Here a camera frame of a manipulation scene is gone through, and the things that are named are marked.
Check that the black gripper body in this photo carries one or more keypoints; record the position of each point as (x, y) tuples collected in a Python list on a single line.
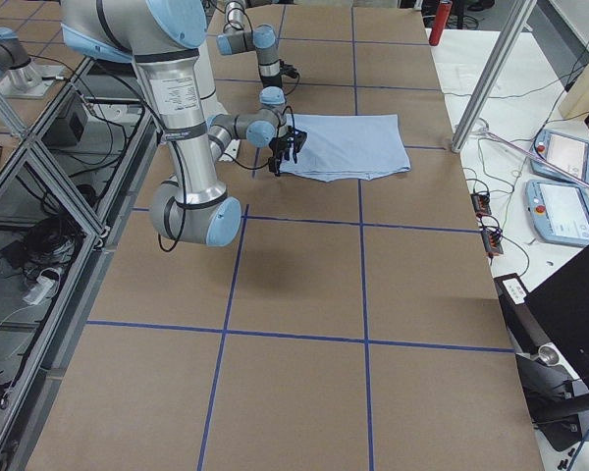
[(287, 71), (278, 146)]

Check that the light blue t-shirt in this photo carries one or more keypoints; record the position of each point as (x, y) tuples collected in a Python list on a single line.
[(348, 147)]

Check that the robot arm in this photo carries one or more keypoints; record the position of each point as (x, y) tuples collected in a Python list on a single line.
[(239, 36), (164, 41)]

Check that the red cylinder bottle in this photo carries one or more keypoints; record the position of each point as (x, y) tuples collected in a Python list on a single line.
[(440, 22)]

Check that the near blue teach pendant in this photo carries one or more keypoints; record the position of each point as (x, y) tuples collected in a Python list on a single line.
[(559, 212)]

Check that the blue teach pendant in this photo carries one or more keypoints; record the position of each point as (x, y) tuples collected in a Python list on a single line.
[(565, 151), (559, 212)]

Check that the far blue teach pendant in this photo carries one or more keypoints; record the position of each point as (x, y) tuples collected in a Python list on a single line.
[(565, 151)]

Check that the black laptop computer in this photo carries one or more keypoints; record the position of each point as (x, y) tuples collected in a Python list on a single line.
[(557, 312)]

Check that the black monitor stand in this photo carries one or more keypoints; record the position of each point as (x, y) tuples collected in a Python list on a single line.
[(557, 403)]

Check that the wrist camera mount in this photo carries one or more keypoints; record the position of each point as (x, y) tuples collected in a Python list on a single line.
[(288, 70), (296, 140)]

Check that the aluminium frame table rail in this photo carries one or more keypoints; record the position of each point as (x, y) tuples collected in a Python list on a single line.
[(66, 192)]

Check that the aluminium frame post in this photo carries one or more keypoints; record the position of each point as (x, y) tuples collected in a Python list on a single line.
[(518, 16)]

